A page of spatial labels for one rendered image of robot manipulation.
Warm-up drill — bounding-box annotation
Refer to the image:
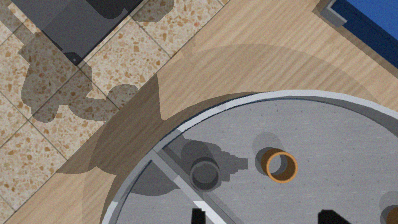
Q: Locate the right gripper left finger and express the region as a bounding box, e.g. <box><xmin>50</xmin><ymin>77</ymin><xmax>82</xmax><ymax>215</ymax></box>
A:
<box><xmin>191</xmin><ymin>208</ymin><xmax>206</xmax><ymax>224</ymax></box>

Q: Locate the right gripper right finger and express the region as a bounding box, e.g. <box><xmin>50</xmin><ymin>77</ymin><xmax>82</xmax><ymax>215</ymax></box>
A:
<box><xmin>318</xmin><ymin>210</ymin><xmax>351</xmax><ymax>224</ymax></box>

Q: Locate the blue open-top crate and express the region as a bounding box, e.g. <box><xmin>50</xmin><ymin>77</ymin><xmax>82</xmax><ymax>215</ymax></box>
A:
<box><xmin>331</xmin><ymin>0</ymin><xmax>398</xmax><ymax>69</ymax></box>

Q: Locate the grey metal ring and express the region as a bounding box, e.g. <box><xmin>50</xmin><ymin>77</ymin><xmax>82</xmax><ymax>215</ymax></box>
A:
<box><xmin>189</xmin><ymin>157</ymin><xmax>221</xmax><ymax>192</ymax></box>

